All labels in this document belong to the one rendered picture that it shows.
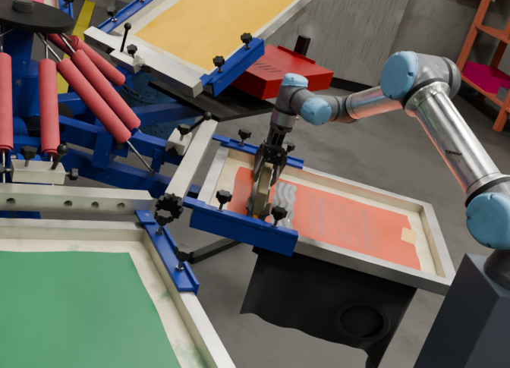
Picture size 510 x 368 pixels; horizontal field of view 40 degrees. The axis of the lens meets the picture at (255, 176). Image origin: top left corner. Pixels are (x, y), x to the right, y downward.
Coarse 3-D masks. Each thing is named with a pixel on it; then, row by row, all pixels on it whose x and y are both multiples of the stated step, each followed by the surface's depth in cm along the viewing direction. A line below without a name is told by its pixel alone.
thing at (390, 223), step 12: (240, 168) 241; (240, 180) 232; (252, 180) 235; (300, 192) 237; (312, 192) 240; (324, 192) 243; (300, 204) 228; (348, 204) 239; (360, 204) 242; (384, 216) 238; (396, 216) 241; (384, 228) 229; (396, 228) 231; (408, 228) 234
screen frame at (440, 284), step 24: (216, 168) 226; (288, 168) 247; (360, 192) 248; (384, 192) 249; (432, 216) 240; (312, 240) 199; (432, 240) 225; (360, 264) 197; (384, 264) 198; (432, 288) 198
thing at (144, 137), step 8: (136, 136) 219; (144, 136) 221; (152, 136) 222; (136, 144) 218; (144, 144) 218; (152, 144) 218; (160, 144) 218; (144, 152) 219; (152, 152) 218; (168, 160) 219; (176, 160) 219
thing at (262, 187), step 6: (264, 168) 219; (270, 168) 220; (264, 174) 215; (270, 174) 216; (264, 180) 210; (258, 186) 211; (264, 186) 206; (258, 192) 202; (264, 192) 202; (258, 198) 202; (264, 198) 202; (258, 204) 203; (264, 204) 203; (252, 210) 204; (258, 210) 204
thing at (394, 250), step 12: (240, 192) 223; (228, 204) 213; (240, 204) 215; (300, 216) 219; (300, 228) 211; (324, 240) 209; (384, 240) 221; (396, 240) 223; (360, 252) 208; (372, 252) 211; (384, 252) 213; (396, 252) 215; (408, 252) 218; (408, 264) 210
